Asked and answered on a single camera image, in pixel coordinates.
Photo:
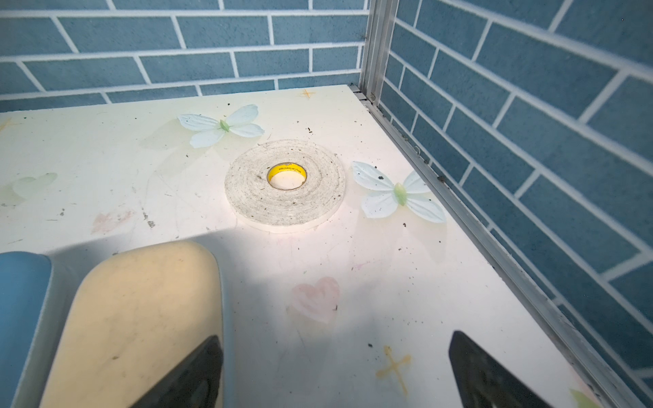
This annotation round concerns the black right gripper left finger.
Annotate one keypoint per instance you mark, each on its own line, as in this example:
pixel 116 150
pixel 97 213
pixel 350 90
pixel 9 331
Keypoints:
pixel 194 382

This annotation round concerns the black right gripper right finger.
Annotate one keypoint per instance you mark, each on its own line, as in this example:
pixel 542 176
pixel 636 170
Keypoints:
pixel 483 382

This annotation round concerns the beige zippered umbrella case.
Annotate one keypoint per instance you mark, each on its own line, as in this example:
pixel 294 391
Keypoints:
pixel 134 318

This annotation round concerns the clear tape roll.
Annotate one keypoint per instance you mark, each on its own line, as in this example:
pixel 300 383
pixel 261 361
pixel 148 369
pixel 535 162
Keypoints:
pixel 285 186

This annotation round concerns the aluminium corner post right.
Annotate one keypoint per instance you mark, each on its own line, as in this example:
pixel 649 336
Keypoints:
pixel 382 15

